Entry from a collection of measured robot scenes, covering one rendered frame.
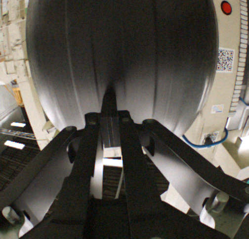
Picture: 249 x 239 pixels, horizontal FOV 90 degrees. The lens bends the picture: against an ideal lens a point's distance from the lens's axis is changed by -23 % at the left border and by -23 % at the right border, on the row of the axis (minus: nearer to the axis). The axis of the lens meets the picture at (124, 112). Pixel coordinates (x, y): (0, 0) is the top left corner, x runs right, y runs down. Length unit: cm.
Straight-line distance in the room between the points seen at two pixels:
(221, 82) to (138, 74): 37
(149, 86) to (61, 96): 11
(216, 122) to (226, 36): 29
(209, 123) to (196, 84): 35
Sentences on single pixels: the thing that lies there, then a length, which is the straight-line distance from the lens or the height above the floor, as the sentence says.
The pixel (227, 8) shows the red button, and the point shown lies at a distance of 51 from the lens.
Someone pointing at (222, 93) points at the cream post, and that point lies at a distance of 54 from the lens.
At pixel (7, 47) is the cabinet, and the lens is 491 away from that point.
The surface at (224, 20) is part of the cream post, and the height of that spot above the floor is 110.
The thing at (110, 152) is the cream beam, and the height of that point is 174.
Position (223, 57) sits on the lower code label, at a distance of 50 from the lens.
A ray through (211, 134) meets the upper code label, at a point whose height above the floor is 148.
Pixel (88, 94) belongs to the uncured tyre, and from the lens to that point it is 20.
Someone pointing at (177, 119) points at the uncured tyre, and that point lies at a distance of 25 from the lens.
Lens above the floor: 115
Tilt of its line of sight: 29 degrees up
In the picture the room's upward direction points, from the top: 177 degrees clockwise
